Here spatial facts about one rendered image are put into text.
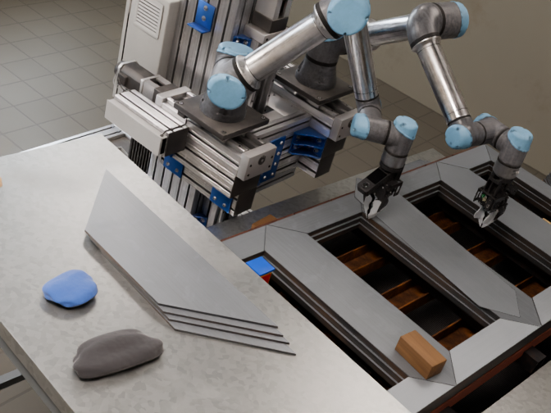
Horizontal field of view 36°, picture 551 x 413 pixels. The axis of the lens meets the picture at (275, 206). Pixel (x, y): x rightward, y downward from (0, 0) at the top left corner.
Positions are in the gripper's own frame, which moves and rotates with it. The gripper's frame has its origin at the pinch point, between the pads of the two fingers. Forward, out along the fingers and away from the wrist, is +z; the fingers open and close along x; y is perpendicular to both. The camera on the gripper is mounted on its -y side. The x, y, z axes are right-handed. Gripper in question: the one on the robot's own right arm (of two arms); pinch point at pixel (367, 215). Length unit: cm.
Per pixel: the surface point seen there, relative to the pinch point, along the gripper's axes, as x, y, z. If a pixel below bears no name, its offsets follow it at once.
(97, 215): 16, -95, -19
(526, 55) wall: 88, 263, 25
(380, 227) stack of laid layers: -5.1, 1.1, 1.5
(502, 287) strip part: -45.0, 14.1, 0.6
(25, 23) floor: 308, 62, 88
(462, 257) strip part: -29.5, 14.2, 0.6
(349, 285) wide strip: -20.5, -31.2, 0.8
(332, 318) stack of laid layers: -26, -44, 3
